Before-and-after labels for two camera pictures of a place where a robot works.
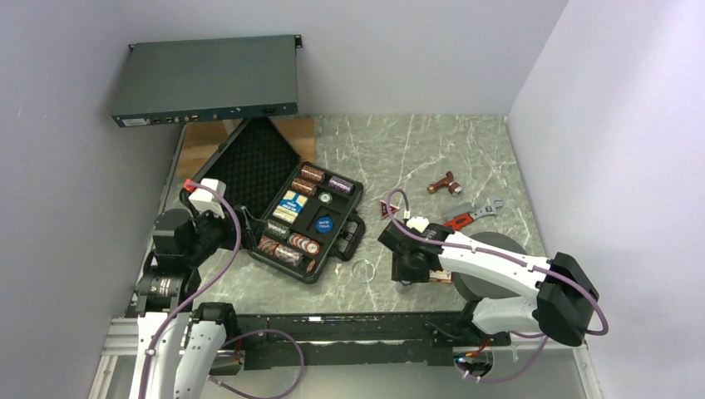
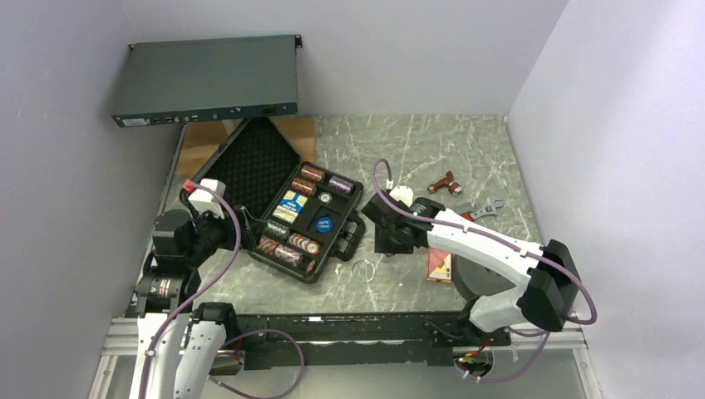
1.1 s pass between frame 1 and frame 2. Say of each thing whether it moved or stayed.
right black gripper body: moved
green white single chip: stayed
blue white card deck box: stayed
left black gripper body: stayed
